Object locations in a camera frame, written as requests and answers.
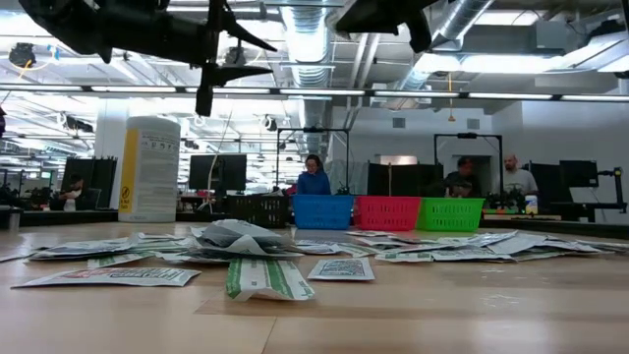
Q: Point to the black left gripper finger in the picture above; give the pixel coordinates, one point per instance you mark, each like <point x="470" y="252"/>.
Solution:
<point x="241" y="75"/>
<point x="241" y="32"/>

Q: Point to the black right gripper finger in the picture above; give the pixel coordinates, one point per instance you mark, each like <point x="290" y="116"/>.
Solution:
<point x="373" y="17"/>

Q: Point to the long ceiling light strip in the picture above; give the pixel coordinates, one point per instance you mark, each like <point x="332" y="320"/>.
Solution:
<point x="511" y="96"/>
<point x="417" y="93"/>
<point x="41" y="88"/>
<point x="594" y="98"/>

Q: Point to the person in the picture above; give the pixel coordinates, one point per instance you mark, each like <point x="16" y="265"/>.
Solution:
<point x="462" y="179"/>
<point x="518" y="179"/>
<point x="71" y="194"/>
<point x="313" y="179"/>

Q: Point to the white wipes canister yellow label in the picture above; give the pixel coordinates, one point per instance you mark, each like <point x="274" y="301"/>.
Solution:
<point x="157" y="172"/>

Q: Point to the black slotted plastic basket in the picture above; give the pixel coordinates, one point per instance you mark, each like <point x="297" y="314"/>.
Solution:
<point x="258" y="210"/>

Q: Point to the grey fabric cover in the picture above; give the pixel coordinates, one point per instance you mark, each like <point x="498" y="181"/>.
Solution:
<point x="339" y="177"/>

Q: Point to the black ceiling device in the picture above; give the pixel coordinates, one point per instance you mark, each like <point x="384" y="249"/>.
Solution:
<point x="22" y="54"/>

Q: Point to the white packet black print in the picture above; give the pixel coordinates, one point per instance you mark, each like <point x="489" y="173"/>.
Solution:
<point x="241" y="233"/>

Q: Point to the black partition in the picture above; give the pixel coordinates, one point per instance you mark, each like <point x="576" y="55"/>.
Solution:
<point x="405" y="179"/>

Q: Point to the blue slotted plastic basket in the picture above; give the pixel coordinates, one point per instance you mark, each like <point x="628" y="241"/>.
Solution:
<point x="323" y="212"/>

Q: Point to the black standing panels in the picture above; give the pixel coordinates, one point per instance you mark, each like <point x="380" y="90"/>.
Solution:
<point x="91" y="179"/>

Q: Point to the red slotted plastic basket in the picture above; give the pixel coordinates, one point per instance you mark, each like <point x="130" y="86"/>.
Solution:
<point x="386" y="213"/>

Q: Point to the green slotted plastic basket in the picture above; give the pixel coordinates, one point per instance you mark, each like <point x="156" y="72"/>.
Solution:
<point x="450" y="214"/>

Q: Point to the small wipes bottle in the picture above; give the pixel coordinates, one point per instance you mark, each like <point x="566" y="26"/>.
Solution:
<point x="531" y="204"/>

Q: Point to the wooden board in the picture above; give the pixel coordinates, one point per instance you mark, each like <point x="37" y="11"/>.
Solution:
<point x="521" y="216"/>

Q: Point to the white packet navy print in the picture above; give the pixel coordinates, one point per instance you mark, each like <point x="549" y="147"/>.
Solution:
<point x="83" y="247"/>

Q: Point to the grey cup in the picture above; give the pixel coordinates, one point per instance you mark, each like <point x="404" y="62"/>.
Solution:
<point x="14" y="218"/>

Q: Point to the white packet red print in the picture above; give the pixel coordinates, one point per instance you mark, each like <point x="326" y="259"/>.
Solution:
<point x="108" y="277"/>

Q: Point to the long plain white packet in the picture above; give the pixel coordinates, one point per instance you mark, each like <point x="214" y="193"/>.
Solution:
<point x="516" y="243"/>

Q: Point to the black rig frame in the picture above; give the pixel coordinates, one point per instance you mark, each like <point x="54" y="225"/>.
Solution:
<point x="312" y="130"/>
<point x="467" y="135"/>

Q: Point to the wall air vent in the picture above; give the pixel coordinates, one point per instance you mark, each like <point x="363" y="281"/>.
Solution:
<point x="473" y="123"/>
<point x="399" y="123"/>

